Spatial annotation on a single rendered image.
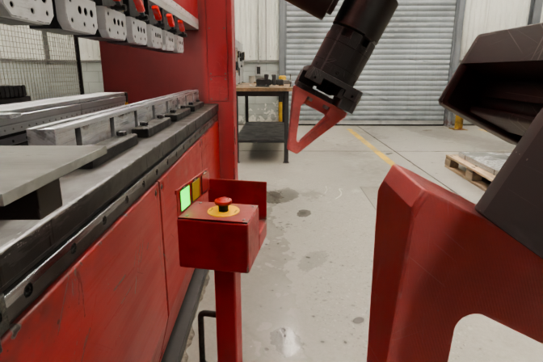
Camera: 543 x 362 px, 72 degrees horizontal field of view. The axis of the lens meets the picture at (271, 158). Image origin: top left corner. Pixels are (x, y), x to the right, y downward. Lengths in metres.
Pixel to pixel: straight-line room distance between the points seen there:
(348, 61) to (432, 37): 7.78
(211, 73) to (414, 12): 6.06
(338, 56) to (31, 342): 0.55
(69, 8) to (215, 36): 1.64
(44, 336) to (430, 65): 7.91
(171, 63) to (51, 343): 2.09
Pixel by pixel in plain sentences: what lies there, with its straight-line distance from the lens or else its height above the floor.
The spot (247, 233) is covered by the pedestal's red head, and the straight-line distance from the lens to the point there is 0.80.
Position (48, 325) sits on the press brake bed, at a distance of 0.68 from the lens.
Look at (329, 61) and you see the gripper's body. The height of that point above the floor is 1.10.
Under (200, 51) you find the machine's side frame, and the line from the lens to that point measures 2.54.
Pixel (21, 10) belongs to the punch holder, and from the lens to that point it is 0.82.
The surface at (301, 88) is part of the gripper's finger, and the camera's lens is 0.43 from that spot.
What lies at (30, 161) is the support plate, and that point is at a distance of 0.43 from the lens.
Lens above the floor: 1.09
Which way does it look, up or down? 13 degrees down
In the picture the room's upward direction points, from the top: straight up
